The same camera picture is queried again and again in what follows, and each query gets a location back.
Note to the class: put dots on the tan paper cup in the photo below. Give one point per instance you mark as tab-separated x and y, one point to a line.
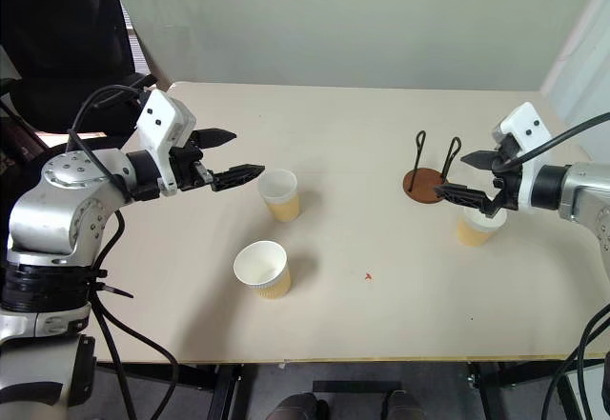
280	195
472	232
263	270

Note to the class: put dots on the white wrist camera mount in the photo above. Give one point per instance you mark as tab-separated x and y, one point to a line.
161	125
524	139

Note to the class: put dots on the dark rounded left foot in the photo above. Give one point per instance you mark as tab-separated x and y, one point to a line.
298	406

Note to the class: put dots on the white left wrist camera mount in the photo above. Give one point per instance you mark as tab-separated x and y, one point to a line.
161	125

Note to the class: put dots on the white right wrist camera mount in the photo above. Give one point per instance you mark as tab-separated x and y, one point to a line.
524	139

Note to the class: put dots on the dark rounded foot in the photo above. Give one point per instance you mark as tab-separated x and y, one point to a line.
402	406
298	406

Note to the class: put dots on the black office chair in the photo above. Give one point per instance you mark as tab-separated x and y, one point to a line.
67	48

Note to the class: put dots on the dark rounded right foot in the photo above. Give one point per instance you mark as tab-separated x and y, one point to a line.
402	406

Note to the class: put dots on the black table frame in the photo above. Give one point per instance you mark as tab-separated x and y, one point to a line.
333	382

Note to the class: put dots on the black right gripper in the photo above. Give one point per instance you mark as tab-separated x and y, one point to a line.
506	177

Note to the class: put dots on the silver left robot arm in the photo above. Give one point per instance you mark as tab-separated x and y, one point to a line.
57	210

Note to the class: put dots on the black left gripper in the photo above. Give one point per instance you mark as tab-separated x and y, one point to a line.
187	168

